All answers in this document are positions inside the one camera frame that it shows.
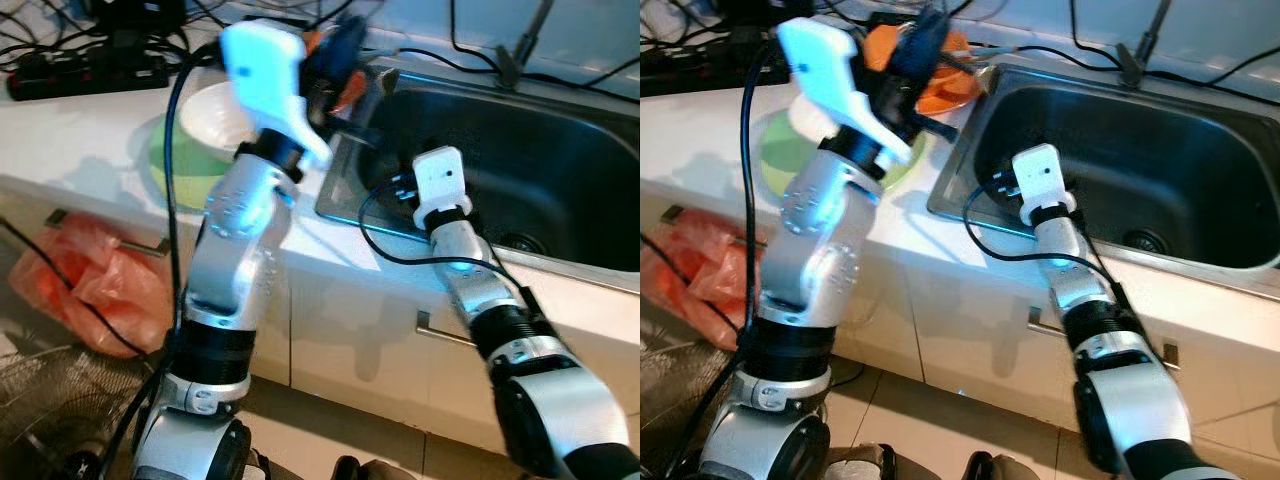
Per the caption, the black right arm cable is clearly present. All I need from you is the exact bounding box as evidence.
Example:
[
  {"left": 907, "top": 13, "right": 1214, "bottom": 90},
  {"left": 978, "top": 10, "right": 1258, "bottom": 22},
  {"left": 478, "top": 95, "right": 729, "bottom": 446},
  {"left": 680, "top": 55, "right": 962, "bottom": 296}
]
[
  {"left": 357, "top": 180, "right": 546, "bottom": 321},
  {"left": 963, "top": 175, "right": 1141, "bottom": 321}
]

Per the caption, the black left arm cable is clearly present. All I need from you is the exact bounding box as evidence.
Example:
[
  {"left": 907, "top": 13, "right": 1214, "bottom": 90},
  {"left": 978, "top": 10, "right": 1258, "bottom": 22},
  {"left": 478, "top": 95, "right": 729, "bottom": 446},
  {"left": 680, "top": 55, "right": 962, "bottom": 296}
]
[
  {"left": 100, "top": 45, "right": 231, "bottom": 480},
  {"left": 690, "top": 45, "right": 791, "bottom": 471}
]

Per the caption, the red plastic bag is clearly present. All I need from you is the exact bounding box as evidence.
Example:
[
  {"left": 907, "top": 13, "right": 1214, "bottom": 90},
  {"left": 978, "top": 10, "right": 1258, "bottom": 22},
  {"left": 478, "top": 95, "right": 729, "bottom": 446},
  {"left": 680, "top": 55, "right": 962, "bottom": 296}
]
[
  {"left": 640, "top": 208, "right": 771, "bottom": 351},
  {"left": 10, "top": 212, "right": 186, "bottom": 359}
]

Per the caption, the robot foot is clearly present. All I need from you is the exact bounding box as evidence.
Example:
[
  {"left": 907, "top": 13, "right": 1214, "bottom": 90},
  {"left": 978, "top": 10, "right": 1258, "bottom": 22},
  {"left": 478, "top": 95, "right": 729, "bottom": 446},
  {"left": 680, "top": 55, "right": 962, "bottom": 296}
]
[
  {"left": 830, "top": 445, "right": 896, "bottom": 480},
  {"left": 235, "top": 450, "right": 291, "bottom": 480},
  {"left": 965, "top": 450, "right": 1041, "bottom": 480},
  {"left": 335, "top": 455, "right": 421, "bottom": 480}
]

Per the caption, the stainless steel kitchen sink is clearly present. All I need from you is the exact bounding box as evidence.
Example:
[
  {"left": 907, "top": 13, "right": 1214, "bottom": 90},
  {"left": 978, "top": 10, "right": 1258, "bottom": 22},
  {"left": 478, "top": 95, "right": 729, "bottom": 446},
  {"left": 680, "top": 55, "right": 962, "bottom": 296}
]
[
  {"left": 928, "top": 60, "right": 1280, "bottom": 301},
  {"left": 315, "top": 65, "right": 641, "bottom": 276}
]

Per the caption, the orange bowl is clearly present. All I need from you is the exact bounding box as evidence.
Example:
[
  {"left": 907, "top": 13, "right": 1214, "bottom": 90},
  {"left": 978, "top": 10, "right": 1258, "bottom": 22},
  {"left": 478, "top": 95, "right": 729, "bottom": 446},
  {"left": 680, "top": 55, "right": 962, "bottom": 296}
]
[
  {"left": 300, "top": 30, "right": 371, "bottom": 111},
  {"left": 862, "top": 22, "right": 976, "bottom": 96}
]

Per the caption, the black power strip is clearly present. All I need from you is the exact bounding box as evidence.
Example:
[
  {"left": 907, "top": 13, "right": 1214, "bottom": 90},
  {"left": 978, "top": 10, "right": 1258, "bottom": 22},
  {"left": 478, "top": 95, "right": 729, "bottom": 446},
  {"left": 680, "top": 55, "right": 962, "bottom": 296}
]
[
  {"left": 640, "top": 45, "right": 776, "bottom": 98},
  {"left": 8, "top": 50, "right": 169, "bottom": 101}
]

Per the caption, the wire guard floor fan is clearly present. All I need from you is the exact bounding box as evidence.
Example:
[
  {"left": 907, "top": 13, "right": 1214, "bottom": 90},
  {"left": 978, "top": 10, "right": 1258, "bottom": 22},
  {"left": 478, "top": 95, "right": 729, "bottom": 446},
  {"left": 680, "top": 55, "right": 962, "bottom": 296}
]
[
  {"left": 640, "top": 335, "right": 746, "bottom": 480},
  {"left": 0, "top": 345, "right": 166, "bottom": 480}
]

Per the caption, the white bowl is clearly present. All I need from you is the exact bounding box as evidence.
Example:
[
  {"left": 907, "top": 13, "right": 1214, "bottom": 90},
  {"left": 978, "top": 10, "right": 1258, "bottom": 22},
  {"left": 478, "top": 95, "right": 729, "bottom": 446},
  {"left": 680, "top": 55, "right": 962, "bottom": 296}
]
[
  {"left": 178, "top": 80, "right": 256, "bottom": 161},
  {"left": 788, "top": 100, "right": 841, "bottom": 141}
]

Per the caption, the orange plate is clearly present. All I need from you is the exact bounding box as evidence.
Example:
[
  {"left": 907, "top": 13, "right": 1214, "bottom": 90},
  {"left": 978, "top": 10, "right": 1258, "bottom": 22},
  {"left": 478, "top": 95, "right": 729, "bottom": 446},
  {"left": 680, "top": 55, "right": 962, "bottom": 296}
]
[{"left": 915, "top": 80, "right": 986, "bottom": 116}]

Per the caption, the light green plate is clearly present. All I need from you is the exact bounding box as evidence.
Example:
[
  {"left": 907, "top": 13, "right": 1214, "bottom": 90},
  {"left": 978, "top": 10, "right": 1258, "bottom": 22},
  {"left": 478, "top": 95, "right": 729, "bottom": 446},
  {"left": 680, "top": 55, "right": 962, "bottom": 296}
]
[
  {"left": 148, "top": 112, "right": 241, "bottom": 211},
  {"left": 760, "top": 108, "right": 926, "bottom": 199}
]

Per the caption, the black plug adapter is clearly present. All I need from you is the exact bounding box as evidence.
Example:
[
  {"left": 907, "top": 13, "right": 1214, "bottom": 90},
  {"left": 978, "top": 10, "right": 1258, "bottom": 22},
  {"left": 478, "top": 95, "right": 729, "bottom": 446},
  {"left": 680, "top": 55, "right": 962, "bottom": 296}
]
[
  {"left": 85, "top": 0, "right": 186, "bottom": 51},
  {"left": 715, "top": 0, "right": 811, "bottom": 31}
]

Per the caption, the dark sink faucet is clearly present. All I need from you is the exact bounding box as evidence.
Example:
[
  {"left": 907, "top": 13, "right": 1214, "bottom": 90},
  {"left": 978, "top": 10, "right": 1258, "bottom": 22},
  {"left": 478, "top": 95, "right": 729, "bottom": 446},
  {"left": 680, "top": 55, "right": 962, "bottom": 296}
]
[
  {"left": 1120, "top": 0, "right": 1173, "bottom": 86},
  {"left": 497, "top": 0, "right": 556, "bottom": 89}
]

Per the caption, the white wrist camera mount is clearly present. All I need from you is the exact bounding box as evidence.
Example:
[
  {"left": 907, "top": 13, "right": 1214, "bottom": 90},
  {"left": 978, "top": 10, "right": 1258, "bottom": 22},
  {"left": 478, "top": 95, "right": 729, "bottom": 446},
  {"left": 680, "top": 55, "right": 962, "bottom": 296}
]
[
  {"left": 220, "top": 20, "right": 333, "bottom": 171},
  {"left": 412, "top": 147, "right": 471, "bottom": 231},
  {"left": 778, "top": 18, "right": 913, "bottom": 166},
  {"left": 1010, "top": 143, "right": 1079, "bottom": 226}
]

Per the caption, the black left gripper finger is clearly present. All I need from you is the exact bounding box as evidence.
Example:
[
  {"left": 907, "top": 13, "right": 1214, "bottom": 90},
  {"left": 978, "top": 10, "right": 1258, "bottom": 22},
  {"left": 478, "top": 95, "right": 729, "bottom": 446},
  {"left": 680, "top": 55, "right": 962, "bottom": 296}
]
[
  {"left": 330, "top": 13, "right": 369, "bottom": 86},
  {"left": 305, "top": 35, "right": 336, "bottom": 86},
  {"left": 905, "top": 8, "right": 949, "bottom": 86},
  {"left": 880, "top": 25, "right": 913, "bottom": 79}
]

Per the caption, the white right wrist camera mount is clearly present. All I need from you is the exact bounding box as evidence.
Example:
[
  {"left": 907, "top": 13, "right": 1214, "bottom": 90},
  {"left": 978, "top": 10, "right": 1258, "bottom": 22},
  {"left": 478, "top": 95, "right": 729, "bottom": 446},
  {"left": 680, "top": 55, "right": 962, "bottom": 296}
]
[
  {"left": 1010, "top": 143, "right": 1079, "bottom": 226},
  {"left": 412, "top": 147, "right": 471, "bottom": 231}
]

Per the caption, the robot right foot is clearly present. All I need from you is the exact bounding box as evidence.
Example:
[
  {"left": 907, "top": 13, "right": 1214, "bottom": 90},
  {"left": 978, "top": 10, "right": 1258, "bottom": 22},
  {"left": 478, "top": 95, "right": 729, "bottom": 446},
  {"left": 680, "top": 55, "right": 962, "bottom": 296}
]
[
  {"left": 335, "top": 455, "right": 421, "bottom": 480},
  {"left": 965, "top": 450, "right": 1041, "bottom": 480}
]

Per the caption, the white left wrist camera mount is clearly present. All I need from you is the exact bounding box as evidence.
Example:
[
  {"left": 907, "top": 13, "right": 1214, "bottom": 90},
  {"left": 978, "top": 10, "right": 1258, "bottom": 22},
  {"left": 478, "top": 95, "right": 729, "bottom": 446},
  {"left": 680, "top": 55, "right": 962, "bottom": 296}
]
[
  {"left": 220, "top": 20, "right": 333, "bottom": 171},
  {"left": 778, "top": 18, "right": 913, "bottom": 166}
]

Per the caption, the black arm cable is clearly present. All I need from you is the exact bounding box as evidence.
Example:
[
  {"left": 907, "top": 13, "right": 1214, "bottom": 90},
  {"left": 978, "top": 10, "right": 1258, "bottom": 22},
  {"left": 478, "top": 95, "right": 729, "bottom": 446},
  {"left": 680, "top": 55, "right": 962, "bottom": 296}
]
[
  {"left": 963, "top": 175, "right": 1141, "bottom": 321},
  {"left": 690, "top": 45, "right": 791, "bottom": 471},
  {"left": 357, "top": 180, "right": 546, "bottom": 321},
  {"left": 100, "top": 45, "right": 231, "bottom": 480}
]

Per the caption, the white kitchen cabinet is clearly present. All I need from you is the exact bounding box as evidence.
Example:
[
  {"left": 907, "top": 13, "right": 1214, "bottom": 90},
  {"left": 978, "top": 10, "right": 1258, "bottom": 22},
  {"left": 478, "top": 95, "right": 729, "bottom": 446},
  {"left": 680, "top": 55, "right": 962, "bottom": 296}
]
[
  {"left": 640, "top": 180, "right": 1280, "bottom": 441},
  {"left": 0, "top": 185, "right": 641, "bottom": 451}
]

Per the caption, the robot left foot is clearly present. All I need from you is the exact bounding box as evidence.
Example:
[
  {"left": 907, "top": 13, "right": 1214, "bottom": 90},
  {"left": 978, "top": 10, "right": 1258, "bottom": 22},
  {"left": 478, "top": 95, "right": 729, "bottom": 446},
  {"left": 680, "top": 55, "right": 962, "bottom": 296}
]
[
  {"left": 235, "top": 450, "right": 291, "bottom": 480},
  {"left": 830, "top": 445, "right": 896, "bottom": 480}
]

